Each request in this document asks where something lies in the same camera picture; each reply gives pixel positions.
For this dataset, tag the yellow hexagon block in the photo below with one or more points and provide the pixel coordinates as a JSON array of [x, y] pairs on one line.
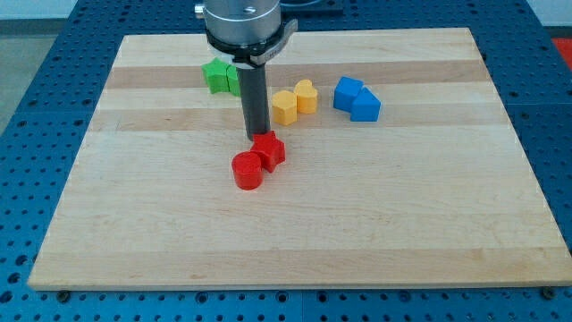
[[284, 105]]

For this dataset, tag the yellow heart block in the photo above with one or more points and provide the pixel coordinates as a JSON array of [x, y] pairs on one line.
[[307, 97]]

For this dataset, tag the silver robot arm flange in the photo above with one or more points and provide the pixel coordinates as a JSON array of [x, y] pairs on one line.
[[245, 33]]

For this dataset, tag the blue cube block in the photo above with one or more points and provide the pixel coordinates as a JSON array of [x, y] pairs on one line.
[[345, 92]]

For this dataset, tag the green cube block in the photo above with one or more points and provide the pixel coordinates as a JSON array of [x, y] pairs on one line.
[[233, 80]]

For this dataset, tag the red star block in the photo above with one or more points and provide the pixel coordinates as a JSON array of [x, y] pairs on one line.
[[270, 149]]

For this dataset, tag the red cylinder block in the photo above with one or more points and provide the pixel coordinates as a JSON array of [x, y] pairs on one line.
[[247, 170]]

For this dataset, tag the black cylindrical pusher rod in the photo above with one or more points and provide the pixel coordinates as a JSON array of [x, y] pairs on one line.
[[254, 100]]

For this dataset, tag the blue pentagon block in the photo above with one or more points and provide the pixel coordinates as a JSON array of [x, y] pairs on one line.
[[365, 107]]

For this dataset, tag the green star block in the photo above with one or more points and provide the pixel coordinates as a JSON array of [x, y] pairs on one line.
[[215, 75]]

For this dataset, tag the wooden board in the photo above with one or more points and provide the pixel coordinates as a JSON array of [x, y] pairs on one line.
[[438, 193]]

